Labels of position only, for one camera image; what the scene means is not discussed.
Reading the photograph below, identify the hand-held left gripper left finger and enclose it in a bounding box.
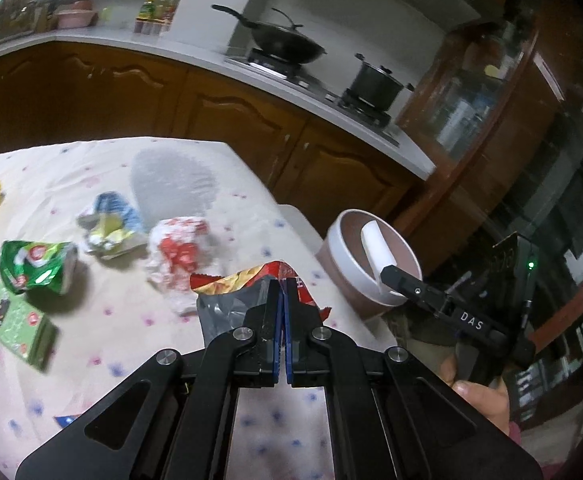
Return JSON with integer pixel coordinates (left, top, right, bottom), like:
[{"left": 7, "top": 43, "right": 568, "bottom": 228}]
[{"left": 15, "top": 280, "right": 285, "bottom": 480}]

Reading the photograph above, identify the black cooking pot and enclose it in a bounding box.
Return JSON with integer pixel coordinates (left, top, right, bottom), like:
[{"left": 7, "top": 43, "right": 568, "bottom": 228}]
[{"left": 349, "top": 52, "right": 416, "bottom": 111}]

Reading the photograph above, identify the round pink white waste bin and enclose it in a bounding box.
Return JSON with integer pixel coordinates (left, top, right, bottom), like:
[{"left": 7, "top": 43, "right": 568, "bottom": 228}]
[{"left": 316, "top": 208, "right": 425, "bottom": 321}]

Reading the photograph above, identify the pink plastic basin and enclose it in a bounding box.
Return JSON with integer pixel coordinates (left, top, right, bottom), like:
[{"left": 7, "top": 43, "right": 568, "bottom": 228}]
[{"left": 55, "top": 8, "right": 97, "bottom": 30}]

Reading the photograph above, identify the gas stove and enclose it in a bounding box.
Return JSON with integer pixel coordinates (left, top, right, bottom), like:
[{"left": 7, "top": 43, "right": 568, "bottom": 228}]
[{"left": 224, "top": 47, "right": 402, "bottom": 148}]

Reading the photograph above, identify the wooden cutting board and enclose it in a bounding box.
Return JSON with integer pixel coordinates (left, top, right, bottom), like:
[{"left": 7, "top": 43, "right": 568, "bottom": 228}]
[{"left": 0, "top": 0, "right": 40, "bottom": 44}]

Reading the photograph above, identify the person's right hand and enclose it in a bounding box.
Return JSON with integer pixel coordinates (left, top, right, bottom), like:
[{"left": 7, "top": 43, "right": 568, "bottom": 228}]
[{"left": 439, "top": 355, "right": 512, "bottom": 438}]

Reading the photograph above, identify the crumpled blue yellow wrapper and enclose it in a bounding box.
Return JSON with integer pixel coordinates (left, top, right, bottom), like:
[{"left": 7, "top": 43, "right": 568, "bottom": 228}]
[{"left": 76, "top": 191, "right": 148, "bottom": 260}]

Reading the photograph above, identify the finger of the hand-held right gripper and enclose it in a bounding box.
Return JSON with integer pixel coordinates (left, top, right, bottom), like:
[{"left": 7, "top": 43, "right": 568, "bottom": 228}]
[{"left": 379, "top": 263, "right": 511, "bottom": 349}]

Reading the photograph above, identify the white kitchen countertop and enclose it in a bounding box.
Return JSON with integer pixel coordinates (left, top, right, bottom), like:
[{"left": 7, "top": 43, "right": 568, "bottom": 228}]
[{"left": 0, "top": 22, "right": 437, "bottom": 181}]

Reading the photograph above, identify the wooden kitchen base cabinet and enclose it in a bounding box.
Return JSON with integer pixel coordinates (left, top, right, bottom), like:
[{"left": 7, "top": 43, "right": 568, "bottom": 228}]
[{"left": 0, "top": 42, "right": 417, "bottom": 223}]

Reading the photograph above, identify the tall wooden display cabinet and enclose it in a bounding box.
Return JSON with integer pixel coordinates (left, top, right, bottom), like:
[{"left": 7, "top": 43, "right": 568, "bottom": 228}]
[{"left": 395, "top": 15, "right": 583, "bottom": 411}]

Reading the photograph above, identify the crumpled red white plastic wrapper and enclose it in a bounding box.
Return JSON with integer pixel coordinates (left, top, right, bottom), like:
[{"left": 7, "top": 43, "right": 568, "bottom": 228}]
[{"left": 146, "top": 216, "right": 213, "bottom": 316}]

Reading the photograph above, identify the crushed green can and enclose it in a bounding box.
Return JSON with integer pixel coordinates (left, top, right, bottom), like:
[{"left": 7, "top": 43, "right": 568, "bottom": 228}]
[{"left": 0, "top": 240, "right": 79, "bottom": 296}]

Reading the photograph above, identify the red snack bag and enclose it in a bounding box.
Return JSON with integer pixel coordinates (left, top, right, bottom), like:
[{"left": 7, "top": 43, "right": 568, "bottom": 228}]
[{"left": 190, "top": 260, "right": 332, "bottom": 348}]

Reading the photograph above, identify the black wok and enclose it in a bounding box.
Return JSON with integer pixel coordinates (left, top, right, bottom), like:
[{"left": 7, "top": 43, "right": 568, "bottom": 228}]
[{"left": 211, "top": 4, "right": 328, "bottom": 66}]

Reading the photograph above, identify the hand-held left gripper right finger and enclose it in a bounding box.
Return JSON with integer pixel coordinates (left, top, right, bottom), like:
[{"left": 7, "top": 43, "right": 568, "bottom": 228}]
[{"left": 285, "top": 280, "right": 543, "bottom": 480}]

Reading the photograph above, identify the floral white tablecloth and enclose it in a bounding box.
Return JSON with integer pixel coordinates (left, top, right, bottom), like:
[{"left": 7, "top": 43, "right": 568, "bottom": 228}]
[{"left": 0, "top": 136, "right": 397, "bottom": 480}]

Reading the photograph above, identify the green carton box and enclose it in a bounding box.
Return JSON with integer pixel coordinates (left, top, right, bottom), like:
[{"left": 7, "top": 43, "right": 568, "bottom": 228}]
[{"left": 0, "top": 275, "right": 58, "bottom": 373}]

